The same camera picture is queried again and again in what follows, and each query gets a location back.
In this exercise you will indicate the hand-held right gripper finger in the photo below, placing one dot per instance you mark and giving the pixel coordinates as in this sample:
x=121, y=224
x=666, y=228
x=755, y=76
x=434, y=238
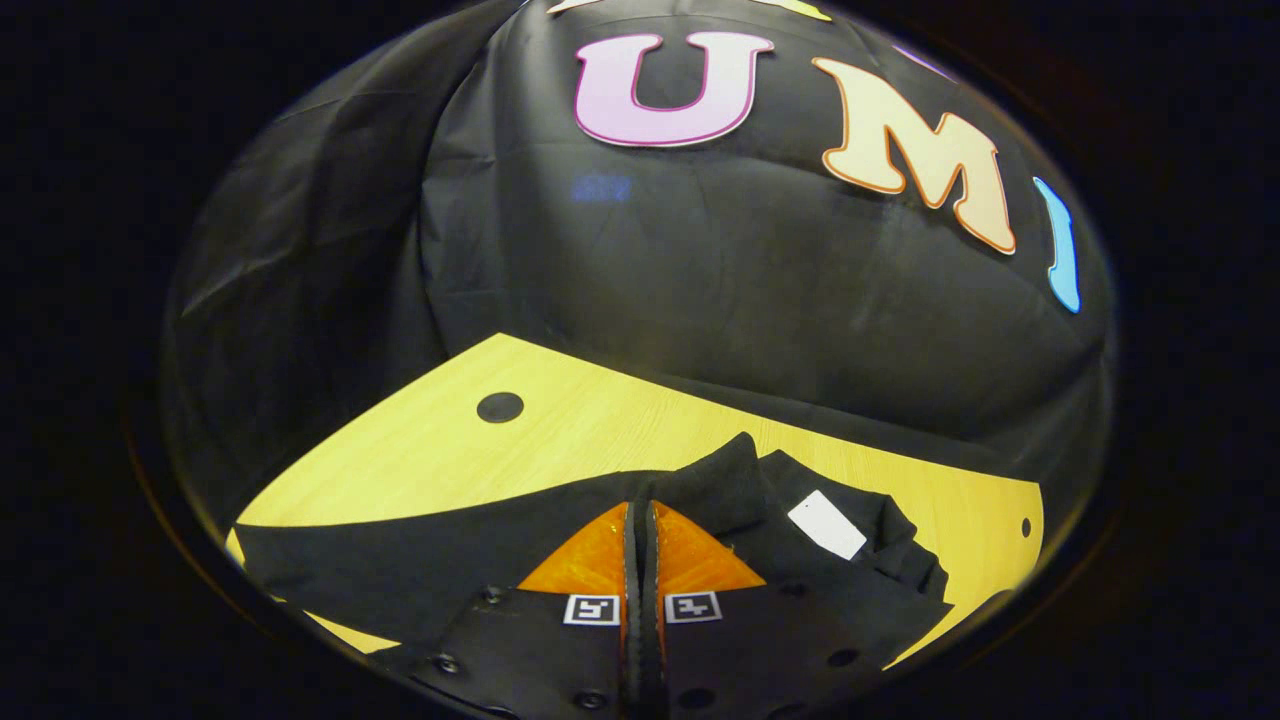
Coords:
x=634, y=640
x=654, y=640

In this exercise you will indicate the black button shirt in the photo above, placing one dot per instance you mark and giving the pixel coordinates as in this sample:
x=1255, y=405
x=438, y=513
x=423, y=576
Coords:
x=400, y=560

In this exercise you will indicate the black backdrop cloth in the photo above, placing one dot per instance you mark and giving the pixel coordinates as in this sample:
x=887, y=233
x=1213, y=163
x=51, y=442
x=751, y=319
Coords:
x=700, y=280

